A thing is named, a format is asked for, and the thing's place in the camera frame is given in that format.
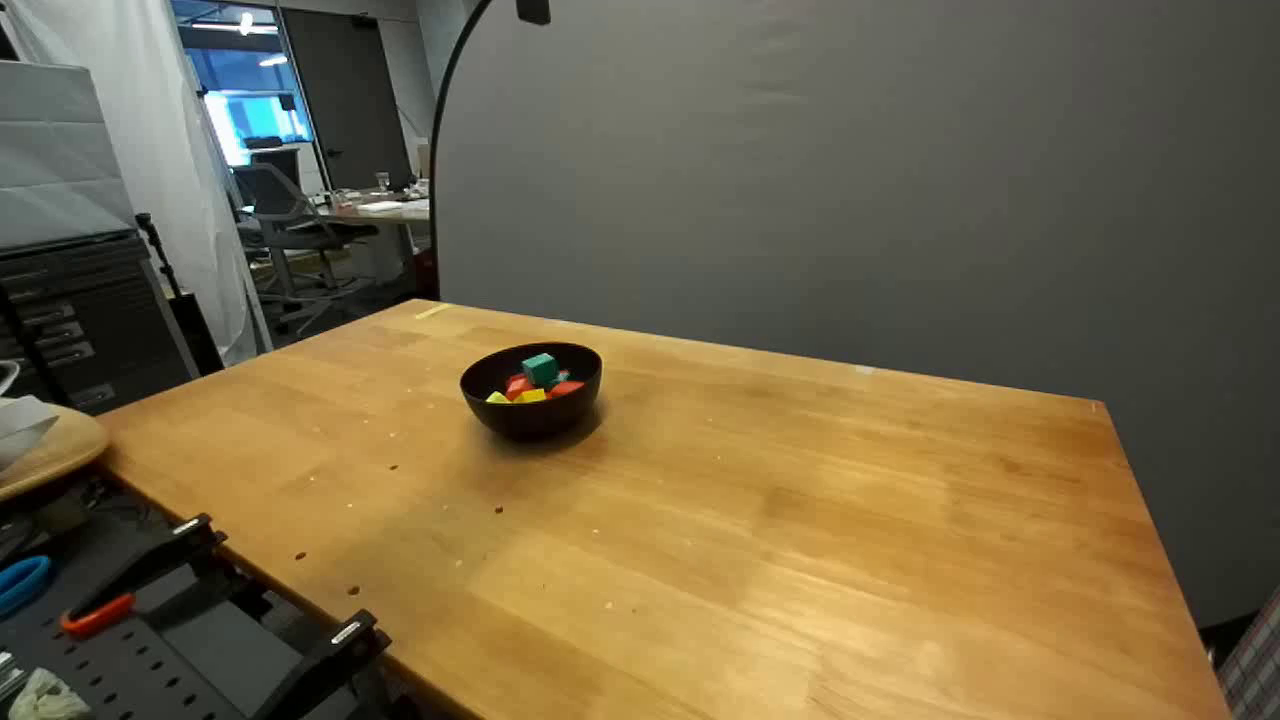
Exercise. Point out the black bowl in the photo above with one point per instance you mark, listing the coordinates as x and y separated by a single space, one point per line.
535 423

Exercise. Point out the red wooden block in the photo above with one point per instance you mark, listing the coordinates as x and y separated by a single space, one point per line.
566 391

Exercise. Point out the yellow wooden block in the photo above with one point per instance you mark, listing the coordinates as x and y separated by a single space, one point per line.
529 399

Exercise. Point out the red block middle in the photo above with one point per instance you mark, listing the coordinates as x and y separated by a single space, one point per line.
518 386

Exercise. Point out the background desk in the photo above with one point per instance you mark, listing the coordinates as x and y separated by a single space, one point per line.
365 204

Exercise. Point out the black equipment case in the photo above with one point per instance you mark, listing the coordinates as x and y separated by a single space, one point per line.
87 320

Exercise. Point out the black perforated tool board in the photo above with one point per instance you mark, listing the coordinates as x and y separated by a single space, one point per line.
207 640

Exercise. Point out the round wooden board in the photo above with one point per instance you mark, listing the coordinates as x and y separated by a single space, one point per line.
73 442

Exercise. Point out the black clamp orange handle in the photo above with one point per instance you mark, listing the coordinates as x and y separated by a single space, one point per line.
117 593

